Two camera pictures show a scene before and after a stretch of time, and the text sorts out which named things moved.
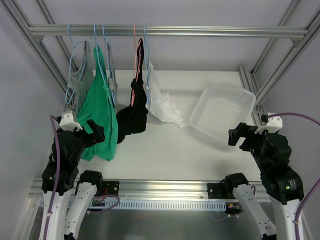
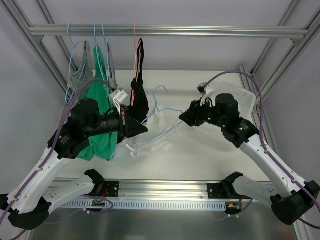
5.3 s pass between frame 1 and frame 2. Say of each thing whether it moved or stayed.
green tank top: stayed
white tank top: moved
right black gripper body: moved
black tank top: stayed
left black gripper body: moved
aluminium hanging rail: stayed
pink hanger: stayed
